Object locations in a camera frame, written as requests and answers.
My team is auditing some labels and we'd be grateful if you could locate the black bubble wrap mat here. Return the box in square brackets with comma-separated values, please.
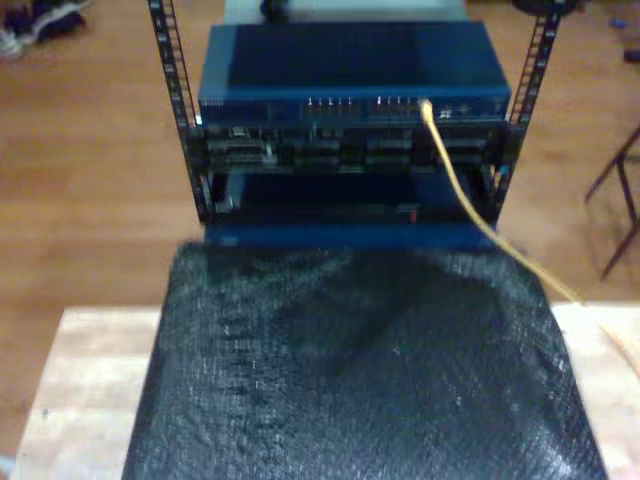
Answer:
[122, 239, 609, 480]

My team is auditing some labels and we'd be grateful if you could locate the black rack server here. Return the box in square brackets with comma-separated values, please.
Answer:
[199, 122, 509, 174]

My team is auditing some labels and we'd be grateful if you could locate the black rack shelf tray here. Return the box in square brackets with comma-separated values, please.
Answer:
[204, 169, 501, 226]

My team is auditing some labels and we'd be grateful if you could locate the dark wooden chair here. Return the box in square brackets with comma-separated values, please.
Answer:
[584, 122, 640, 281]

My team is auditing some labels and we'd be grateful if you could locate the yellow network cable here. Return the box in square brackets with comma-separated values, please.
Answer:
[418, 98, 640, 376]

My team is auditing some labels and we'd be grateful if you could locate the blue rack base plate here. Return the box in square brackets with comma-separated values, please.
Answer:
[204, 222, 506, 250]

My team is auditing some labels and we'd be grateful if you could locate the white shoe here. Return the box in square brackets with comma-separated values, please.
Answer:
[0, 27, 25, 60]

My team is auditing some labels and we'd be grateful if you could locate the black perforated rack post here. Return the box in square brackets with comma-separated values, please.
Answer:
[147, 0, 214, 226]
[487, 0, 564, 226]

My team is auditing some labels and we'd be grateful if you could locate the dark shoe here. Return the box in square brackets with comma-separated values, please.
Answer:
[7, 0, 94, 44]

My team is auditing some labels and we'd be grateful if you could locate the blue network switch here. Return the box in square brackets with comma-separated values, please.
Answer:
[198, 22, 513, 124]

